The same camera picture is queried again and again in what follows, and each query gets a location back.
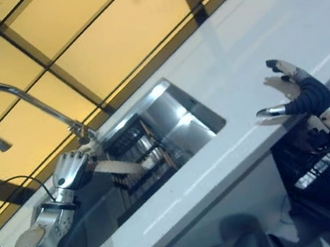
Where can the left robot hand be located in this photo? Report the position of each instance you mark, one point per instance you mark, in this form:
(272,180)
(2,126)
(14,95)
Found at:
(71,170)

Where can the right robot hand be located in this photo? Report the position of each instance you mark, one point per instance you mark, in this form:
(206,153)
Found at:
(312,95)

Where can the white plate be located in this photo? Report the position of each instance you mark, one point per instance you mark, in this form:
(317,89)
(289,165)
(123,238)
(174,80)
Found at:
(118,167)

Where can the black dishwasher rack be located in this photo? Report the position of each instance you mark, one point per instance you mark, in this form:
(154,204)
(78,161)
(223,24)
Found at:
(303,157)

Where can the dish rack with dark slats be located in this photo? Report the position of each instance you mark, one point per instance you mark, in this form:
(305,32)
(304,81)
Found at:
(138,153)

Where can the chrome gooseneck faucet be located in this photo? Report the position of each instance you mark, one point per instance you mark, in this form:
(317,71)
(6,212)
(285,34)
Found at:
(4,88)

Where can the stainless steel sink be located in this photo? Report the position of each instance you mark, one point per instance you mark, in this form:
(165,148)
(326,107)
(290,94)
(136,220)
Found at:
(180,121)

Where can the robot body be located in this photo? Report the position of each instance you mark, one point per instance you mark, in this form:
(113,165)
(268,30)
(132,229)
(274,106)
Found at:
(250,236)

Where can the dark window frame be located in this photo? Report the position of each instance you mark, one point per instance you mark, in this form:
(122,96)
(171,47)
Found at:
(75,78)

